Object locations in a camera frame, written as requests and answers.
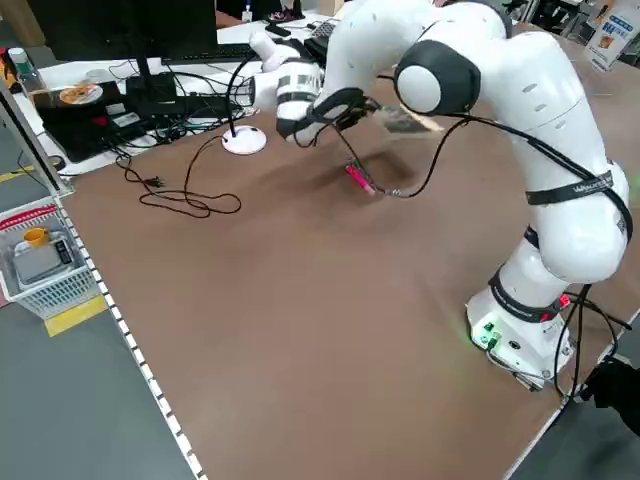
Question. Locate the perforated grey mat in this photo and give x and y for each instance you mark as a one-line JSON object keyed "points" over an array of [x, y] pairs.
{"points": [[321, 28]]}

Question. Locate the aluminium frame post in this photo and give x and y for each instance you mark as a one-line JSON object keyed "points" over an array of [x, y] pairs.
{"points": [[35, 140]]}

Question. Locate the white desk lamp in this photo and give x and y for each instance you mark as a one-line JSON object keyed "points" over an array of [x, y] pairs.
{"points": [[245, 141]]}

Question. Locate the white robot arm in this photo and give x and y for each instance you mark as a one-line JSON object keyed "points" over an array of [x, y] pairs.
{"points": [[550, 100]]}

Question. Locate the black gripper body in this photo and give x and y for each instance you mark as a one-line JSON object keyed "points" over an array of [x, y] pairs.
{"points": [[352, 112]]}

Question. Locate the orange white disc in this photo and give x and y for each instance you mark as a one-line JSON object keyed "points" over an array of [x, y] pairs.
{"points": [[77, 93]]}

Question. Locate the dark book with hand cover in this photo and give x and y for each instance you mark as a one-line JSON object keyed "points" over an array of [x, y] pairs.
{"points": [[407, 120]]}

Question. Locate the grey scale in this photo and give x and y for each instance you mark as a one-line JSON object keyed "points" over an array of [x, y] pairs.
{"points": [[37, 262]]}

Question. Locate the black case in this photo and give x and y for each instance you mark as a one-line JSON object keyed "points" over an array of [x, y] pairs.
{"points": [[75, 130]]}

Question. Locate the person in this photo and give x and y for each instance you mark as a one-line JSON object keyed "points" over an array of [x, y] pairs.
{"points": [[617, 395]]}

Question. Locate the orange cup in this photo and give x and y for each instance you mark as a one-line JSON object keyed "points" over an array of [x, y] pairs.
{"points": [[35, 237]]}

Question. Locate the pink highlighter pen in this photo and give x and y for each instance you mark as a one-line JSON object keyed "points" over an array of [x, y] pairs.
{"points": [[361, 181]]}

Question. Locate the black power supply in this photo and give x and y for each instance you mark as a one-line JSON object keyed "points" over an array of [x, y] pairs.
{"points": [[315, 46]]}

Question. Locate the black computer monitor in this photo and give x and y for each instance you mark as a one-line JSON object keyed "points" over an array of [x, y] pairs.
{"points": [[125, 25]]}

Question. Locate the black keyboard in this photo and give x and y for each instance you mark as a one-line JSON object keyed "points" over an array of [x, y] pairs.
{"points": [[210, 52]]}

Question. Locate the clear plastic bottle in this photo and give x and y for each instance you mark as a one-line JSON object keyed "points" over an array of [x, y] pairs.
{"points": [[22, 70]]}

